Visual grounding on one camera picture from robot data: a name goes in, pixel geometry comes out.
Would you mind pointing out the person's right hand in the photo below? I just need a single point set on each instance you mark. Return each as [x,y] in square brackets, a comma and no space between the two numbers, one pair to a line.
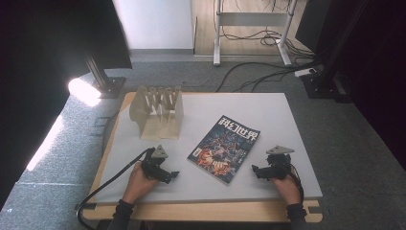
[288,190]

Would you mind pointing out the person's left hand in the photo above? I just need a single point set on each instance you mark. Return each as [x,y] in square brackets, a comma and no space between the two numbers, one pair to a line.
[138,185]

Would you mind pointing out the colourful illustrated magazine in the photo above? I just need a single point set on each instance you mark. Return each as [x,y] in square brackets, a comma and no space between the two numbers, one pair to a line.
[223,150]

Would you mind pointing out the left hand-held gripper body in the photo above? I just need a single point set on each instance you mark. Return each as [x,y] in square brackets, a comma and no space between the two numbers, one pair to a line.
[154,164]

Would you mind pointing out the white table board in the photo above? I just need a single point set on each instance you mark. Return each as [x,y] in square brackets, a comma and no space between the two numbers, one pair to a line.
[223,105]

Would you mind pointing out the black curtain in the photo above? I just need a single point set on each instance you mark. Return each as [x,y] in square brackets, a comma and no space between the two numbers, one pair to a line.
[48,64]
[376,64]

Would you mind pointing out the white power strip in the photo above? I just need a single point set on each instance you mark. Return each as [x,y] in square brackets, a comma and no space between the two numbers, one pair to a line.
[305,72]

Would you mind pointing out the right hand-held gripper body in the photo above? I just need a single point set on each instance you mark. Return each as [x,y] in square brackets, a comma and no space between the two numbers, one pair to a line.
[277,166]

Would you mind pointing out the black metal stand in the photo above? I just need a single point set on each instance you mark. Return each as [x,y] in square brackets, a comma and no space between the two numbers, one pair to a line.
[325,80]
[105,81]

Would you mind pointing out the white metal desk frame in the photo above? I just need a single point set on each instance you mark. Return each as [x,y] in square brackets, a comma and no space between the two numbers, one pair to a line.
[252,19]

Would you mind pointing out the beige wooden file rack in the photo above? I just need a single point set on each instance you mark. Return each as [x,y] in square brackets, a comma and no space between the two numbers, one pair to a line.
[158,111]

